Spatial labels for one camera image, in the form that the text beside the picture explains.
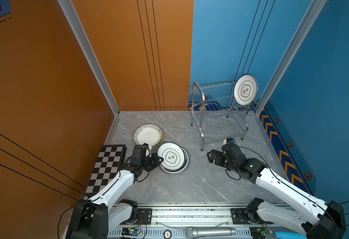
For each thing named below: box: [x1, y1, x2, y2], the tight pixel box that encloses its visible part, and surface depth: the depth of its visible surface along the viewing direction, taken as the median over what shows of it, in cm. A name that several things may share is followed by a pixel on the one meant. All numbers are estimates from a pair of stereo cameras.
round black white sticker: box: [163, 229, 173, 239], surface depth 71 cm
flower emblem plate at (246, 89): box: [233, 73, 259, 107], surface depth 87 cm
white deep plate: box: [133, 123, 164, 147], surface depth 104 cm
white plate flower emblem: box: [157, 141, 185, 171], surface depth 90 cm
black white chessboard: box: [83, 144, 128, 199], surface depth 93 cm
